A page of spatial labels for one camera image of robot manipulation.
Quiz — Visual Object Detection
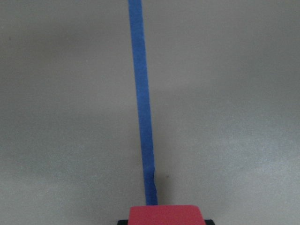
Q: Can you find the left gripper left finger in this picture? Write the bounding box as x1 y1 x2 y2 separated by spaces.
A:
117 219 128 225

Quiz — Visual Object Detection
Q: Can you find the red block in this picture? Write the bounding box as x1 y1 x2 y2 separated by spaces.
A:
128 205 205 225

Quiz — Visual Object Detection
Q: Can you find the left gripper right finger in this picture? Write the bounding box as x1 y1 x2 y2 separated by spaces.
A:
204 219 214 225

